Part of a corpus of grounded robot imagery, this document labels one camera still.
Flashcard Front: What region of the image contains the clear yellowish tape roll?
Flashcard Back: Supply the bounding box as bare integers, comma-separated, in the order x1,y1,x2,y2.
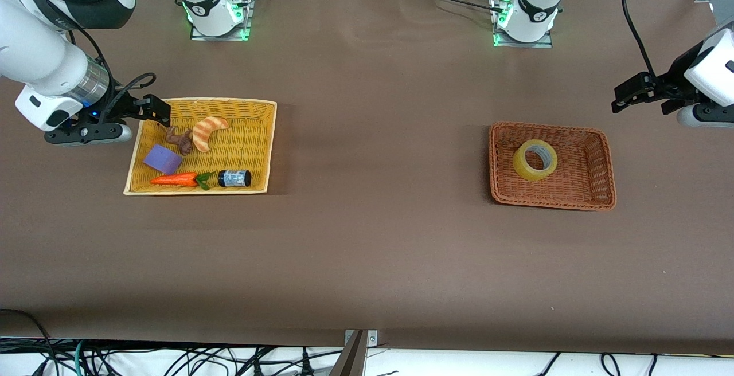
512,139,559,182

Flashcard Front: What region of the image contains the brown toy figure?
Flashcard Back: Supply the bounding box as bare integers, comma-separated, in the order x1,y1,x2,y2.
163,125,194,156

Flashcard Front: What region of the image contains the toy croissant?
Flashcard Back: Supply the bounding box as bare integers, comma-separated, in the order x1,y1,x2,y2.
192,116,230,153

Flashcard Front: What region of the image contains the purple foam block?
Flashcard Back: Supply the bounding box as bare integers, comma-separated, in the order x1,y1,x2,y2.
143,144,184,175

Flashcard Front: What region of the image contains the orange toy carrot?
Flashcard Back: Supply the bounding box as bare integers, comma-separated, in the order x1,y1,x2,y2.
150,171,217,191

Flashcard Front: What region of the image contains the brown wicker basket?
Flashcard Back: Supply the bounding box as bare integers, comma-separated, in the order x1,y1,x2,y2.
488,122,618,212

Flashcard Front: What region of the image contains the yellow wicker basket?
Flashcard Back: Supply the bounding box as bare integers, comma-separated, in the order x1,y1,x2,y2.
123,98,278,196

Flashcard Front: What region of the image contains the dark grey support strut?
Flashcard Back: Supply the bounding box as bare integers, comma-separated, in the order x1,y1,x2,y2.
329,330,369,376

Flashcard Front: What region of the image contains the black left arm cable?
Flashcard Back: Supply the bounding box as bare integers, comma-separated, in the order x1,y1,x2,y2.
621,0,659,81

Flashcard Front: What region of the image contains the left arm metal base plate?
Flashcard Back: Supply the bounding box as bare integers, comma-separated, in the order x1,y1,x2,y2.
492,0,553,49

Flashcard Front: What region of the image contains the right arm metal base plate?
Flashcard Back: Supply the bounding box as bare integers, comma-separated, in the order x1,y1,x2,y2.
189,0,253,42

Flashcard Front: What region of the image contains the thick black floor cable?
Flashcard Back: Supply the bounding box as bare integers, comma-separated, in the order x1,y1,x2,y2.
0,308,57,376

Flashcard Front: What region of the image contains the green floor cable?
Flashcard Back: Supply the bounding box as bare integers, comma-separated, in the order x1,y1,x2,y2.
73,339,88,376

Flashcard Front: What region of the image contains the metal table edge bracket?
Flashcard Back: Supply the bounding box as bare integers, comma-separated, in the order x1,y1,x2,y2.
344,329,378,347

